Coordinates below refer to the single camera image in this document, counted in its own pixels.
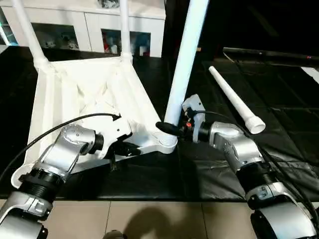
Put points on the light blue plastic object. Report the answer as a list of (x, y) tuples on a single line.
[(5, 32)]

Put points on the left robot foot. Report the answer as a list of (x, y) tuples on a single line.
[(113, 235)]

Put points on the white plastic table top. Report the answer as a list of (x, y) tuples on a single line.
[(89, 94)]

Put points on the large black cabinet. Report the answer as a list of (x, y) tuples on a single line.
[(259, 25)]

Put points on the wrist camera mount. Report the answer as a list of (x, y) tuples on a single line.
[(192, 105), (117, 132)]

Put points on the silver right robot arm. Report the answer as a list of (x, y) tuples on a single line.
[(249, 164)]

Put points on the white glass-door cabinet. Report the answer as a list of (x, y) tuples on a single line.
[(89, 22)]

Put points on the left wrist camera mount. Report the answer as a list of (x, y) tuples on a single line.
[(117, 132)]

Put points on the black work mat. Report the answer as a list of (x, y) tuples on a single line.
[(149, 179)]

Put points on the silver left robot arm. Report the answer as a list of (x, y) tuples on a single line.
[(50, 169)]

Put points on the small grey metal object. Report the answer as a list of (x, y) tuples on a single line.
[(109, 3)]

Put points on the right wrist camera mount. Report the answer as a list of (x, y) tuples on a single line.
[(192, 105)]

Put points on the small dark figurines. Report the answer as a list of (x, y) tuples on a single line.
[(60, 42)]

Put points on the white plastic table leg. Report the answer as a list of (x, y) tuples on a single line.
[(30, 32), (234, 97), (187, 55), (124, 27)]

